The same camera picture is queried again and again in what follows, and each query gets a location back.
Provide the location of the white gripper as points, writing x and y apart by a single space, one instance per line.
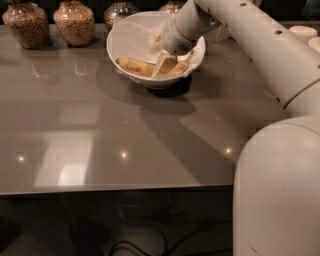
172 41

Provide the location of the yellow banana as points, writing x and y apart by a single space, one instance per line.
145 69

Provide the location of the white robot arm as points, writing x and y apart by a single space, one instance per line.
276 201

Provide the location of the white paper napkin in bowl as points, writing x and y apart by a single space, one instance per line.
133 36

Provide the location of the white bowl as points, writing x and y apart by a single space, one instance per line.
146 80

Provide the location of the glass jar behind bowl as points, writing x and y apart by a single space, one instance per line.
172 6
118 10

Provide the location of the glass jar of cereal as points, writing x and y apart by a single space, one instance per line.
75 22
27 23

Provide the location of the glass jar of cereal far left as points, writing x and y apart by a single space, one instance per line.
27 23

